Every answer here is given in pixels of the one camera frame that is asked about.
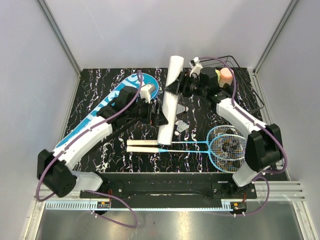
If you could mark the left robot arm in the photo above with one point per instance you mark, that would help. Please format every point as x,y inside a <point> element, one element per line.
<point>55,168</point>

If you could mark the black wire basket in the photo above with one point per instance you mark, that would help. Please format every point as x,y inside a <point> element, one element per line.
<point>246,95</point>

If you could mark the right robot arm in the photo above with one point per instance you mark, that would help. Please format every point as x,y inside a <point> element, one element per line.
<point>264,145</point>

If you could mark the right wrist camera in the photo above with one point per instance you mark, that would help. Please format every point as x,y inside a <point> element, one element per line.
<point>196,66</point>

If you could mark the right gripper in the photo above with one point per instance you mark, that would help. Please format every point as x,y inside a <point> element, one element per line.
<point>184,78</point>

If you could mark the black bowl in basket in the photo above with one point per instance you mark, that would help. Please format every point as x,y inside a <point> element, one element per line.
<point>227,88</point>

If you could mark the blue badminton racket upper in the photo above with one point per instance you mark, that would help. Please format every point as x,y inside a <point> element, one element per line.
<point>214,132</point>

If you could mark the yellow-green cup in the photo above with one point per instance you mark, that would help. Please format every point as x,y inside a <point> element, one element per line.
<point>218,74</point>

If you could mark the blue badminton racket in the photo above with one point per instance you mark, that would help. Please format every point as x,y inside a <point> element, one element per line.
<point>214,132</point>
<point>195,151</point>

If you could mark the blue racket bag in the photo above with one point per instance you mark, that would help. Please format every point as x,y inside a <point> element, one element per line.
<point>125,94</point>

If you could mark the pink cup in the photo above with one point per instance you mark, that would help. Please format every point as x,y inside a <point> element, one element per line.
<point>226,76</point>

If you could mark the white shuttlecock tube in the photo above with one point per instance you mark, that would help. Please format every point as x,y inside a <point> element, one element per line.
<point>170,101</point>

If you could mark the blue badminton racket lower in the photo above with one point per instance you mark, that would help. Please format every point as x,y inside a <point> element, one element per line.
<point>195,151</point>

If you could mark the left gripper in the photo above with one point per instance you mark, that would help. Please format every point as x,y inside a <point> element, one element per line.
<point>156,118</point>

